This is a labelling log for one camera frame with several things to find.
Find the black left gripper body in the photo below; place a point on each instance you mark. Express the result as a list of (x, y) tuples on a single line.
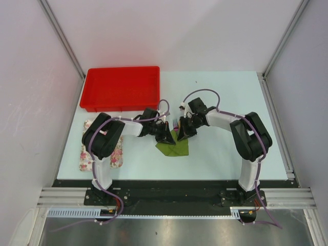
[(160, 129)]

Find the green paper napkin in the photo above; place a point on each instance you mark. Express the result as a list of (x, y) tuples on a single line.
[(180, 149)]

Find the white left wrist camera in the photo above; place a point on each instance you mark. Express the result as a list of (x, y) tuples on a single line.
[(163, 115)]

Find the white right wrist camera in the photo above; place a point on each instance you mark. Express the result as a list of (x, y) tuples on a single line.
[(183, 106)]

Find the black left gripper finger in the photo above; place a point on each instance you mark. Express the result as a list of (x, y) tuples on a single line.
[(167, 141), (170, 134)]

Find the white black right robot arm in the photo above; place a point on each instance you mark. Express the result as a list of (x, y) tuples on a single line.
[(251, 138)]

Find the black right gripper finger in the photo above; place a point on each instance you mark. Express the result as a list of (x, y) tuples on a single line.
[(182, 135), (182, 124)]

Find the iridescent rainbow fork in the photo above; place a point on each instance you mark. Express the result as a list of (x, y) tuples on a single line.
[(175, 125)]

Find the red plastic bin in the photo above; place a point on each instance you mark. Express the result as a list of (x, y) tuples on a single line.
[(121, 89)]

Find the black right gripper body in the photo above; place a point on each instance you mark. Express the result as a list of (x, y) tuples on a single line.
[(190, 124)]

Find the aluminium frame rail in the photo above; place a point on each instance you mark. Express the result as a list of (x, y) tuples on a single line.
[(291, 199)]

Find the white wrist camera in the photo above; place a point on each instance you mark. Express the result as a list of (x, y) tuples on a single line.
[(163, 115), (183, 106)]

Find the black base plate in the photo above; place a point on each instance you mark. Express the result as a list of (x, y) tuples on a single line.
[(168, 198)]

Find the white slotted cable duct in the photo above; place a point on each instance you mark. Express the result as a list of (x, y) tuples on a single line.
[(87, 212)]

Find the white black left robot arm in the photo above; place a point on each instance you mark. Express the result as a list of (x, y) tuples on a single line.
[(103, 135)]

